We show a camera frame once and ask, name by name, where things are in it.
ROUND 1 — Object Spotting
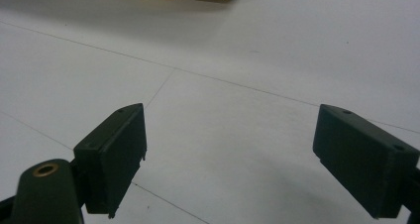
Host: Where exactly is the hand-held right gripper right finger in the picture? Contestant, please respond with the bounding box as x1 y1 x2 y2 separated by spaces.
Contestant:
312 103 420 220

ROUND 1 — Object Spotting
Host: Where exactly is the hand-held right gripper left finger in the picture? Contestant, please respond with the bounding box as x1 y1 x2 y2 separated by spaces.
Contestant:
72 102 149 219

